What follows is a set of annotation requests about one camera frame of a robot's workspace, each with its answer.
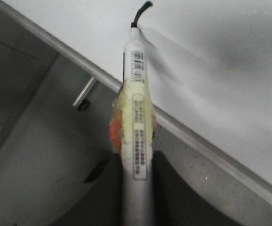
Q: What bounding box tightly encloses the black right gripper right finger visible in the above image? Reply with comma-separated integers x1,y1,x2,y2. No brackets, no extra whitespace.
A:
152,151,240,226

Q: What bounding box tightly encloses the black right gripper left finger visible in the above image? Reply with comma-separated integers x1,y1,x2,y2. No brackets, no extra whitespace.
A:
51,153,123,226

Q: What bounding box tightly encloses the red magnet taped to marker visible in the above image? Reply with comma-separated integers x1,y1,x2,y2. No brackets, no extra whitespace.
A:
109,110,122,155

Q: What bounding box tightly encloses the white whiteboard marker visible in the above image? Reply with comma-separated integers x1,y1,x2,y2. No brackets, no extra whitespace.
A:
120,1,157,226

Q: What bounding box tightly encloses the grey whiteboard marker tray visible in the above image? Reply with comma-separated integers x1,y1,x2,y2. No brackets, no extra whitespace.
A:
0,0,272,206

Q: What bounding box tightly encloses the white whiteboard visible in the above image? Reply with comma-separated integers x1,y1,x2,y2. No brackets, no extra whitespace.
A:
7,0,272,184

